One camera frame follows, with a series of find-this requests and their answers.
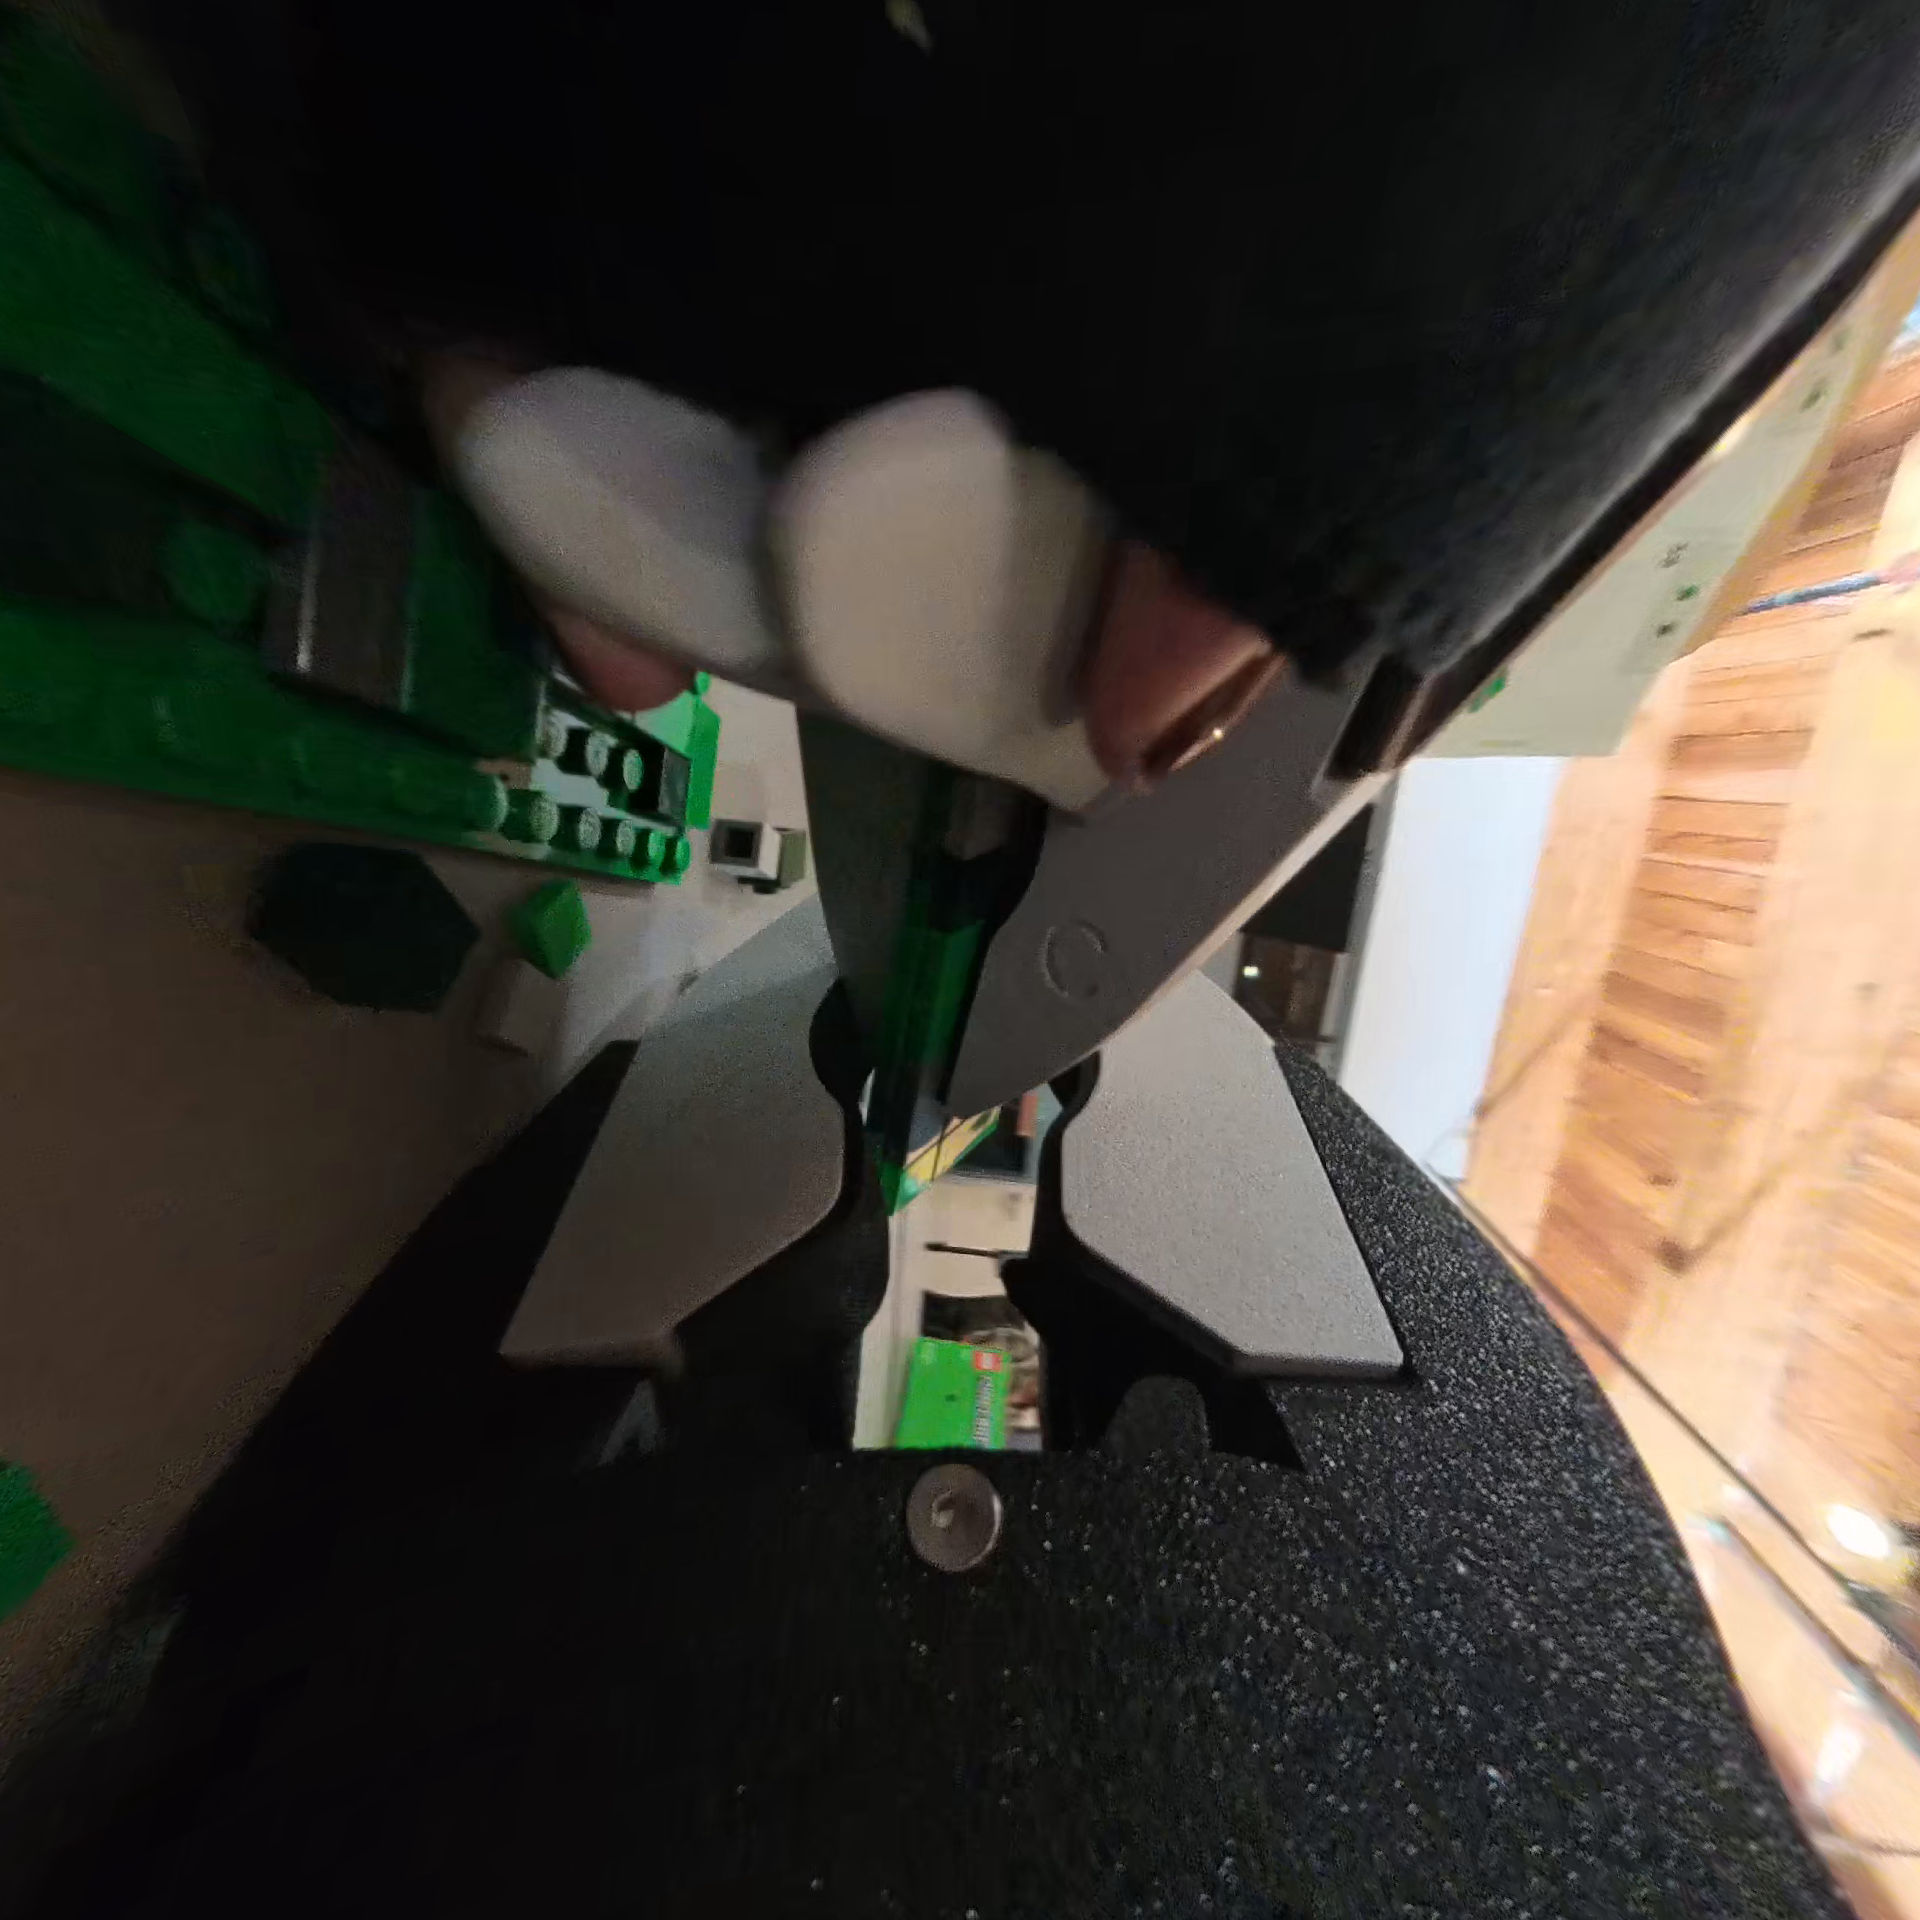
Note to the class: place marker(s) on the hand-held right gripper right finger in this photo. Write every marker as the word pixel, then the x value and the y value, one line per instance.
pixel 1215 1201

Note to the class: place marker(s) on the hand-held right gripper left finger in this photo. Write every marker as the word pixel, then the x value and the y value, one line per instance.
pixel 690 1184

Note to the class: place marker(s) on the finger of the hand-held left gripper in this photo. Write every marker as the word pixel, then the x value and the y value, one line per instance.
pixel 862 841
pixel 1141 901

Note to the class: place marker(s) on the green mosaic tile panel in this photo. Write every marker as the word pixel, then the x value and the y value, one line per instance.
pixel 923 975

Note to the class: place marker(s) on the large green brick plate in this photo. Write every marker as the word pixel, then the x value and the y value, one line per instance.
pixel 150 704

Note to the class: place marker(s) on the grey desk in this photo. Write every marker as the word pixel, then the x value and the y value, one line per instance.
pixel 150 1201

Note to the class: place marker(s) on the person's left hand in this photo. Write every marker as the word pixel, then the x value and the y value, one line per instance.
pixel 1171 674

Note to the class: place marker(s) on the small grey brick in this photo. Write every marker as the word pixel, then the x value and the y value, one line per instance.
pixel 519 1009

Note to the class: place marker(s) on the green brick set box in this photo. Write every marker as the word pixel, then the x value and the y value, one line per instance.
pixel 945 1394

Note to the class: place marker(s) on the dark green long brick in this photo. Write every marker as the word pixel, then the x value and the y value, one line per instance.
pixel 360 930

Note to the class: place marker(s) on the brick instruction booklet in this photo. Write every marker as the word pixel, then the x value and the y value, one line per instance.
pixel 1575 674

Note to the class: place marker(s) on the bright green brick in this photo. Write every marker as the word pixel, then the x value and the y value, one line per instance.
pixel 31 1544

